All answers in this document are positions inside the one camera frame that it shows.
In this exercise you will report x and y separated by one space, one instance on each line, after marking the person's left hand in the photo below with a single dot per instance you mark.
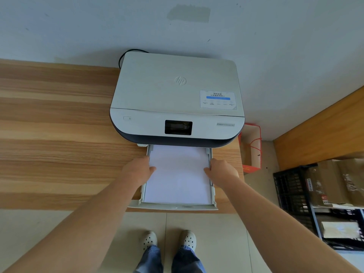
136 170

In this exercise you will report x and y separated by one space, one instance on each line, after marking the person's right hand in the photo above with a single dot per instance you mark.
223 173

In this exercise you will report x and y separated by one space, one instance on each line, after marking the person's right thumb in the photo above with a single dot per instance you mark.
209 172

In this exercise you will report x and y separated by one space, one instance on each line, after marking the person's left thumb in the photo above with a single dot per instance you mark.
150 171

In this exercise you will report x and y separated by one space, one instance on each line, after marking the white printer paper tray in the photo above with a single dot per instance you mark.
176 206

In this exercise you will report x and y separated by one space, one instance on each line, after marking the person's right forearm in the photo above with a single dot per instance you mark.
273 224

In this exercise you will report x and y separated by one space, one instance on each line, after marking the person's left forearm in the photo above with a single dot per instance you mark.
85 218

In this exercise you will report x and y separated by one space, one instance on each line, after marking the white paper stack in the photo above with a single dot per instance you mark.
179 173

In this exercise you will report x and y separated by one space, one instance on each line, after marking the red paper bag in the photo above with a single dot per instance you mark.
251 150

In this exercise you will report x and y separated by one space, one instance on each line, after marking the white right clog shoe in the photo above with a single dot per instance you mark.
187 239

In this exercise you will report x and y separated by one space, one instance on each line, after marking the white clog shoe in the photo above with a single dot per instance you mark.
150 241
187 239

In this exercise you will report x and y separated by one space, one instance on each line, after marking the white left clog shoe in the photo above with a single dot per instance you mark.
150 241

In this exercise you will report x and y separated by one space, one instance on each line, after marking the white label sticker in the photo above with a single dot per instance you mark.
217 99

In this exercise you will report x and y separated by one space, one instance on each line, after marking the white inkjet printer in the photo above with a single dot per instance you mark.
159 90

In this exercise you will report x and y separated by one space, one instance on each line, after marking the black plastic crate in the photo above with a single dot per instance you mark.
341 243
293 193

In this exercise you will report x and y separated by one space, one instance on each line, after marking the blue jeans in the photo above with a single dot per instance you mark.
150 261

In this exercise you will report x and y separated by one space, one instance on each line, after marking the brown cardboard box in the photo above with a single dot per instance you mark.
324 181
354 181

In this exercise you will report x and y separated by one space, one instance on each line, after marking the wooden cabinet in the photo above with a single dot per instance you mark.
321 133

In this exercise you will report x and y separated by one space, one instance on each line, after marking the beige wrapped package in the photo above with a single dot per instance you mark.
339 229

